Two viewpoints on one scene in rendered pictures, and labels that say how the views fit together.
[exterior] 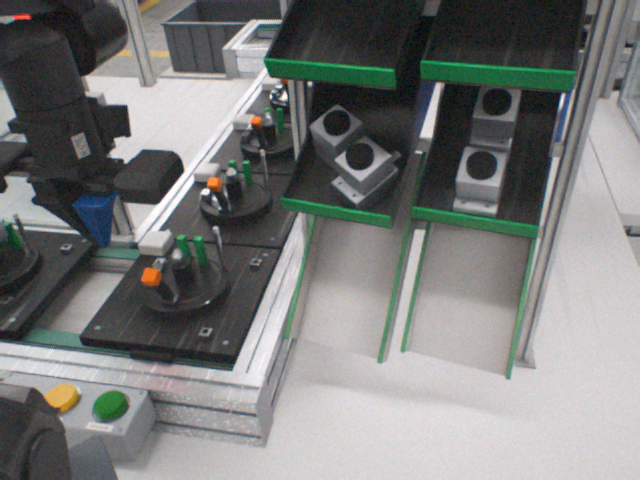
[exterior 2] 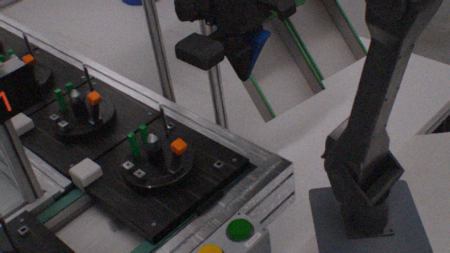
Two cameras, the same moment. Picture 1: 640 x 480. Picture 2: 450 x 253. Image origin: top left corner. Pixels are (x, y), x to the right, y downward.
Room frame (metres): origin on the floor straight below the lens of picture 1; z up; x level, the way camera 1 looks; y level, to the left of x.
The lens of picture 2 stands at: (0.07, 0.82, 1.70)
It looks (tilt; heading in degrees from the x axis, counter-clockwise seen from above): 38 degrees down; 305
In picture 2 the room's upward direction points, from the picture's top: 9 degrees counter-clockwise
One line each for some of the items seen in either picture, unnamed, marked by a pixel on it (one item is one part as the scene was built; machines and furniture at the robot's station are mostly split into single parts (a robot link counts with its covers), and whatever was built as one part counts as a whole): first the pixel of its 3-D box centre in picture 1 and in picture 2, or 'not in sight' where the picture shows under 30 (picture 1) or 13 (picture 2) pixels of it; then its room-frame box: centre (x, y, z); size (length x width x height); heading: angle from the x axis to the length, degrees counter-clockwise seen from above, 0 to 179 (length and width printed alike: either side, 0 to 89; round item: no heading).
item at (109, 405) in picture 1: (110, 406); (240, 230); (0.45, 0.29, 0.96); 0.04 x 0.04 x 0.02
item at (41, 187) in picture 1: (84, 180); (244, 29); (0.44, 0.21, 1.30); 0.09 x 0.04 x 0.02; 76
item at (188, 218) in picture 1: (233, 185); (78, 105); (0.89, 0.16, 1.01); 0.24 x 0.24 x 0.13; 76
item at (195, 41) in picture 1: (241, 35); not in sight; (2.79, 0.33, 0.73); 0.62 x 0.42 x 0.23; 76
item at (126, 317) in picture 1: (182, 268); (155, 150); (0.66, 0.22, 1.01); 0.24 x 0.24 x 0.13; 76
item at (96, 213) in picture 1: (111, 218); (250, 53); (0.44, 0.20, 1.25); 0.06 x 0.04 x 0.07; 166
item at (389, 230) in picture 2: not in sight; (367, 203); (0.24, 0.27, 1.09); 0.07 x 0.07 x 0.06; 31
